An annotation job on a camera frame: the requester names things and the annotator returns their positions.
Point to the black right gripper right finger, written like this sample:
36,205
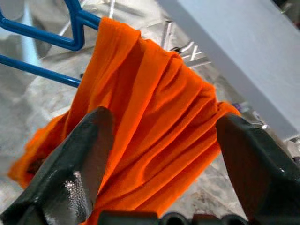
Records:
264,178

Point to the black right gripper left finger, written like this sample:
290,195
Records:
58,182

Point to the orange shirt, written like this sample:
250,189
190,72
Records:
152,105

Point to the blue plastic hanger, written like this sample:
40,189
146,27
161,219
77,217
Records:
35,33

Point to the grey folding table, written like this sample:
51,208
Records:
246,47

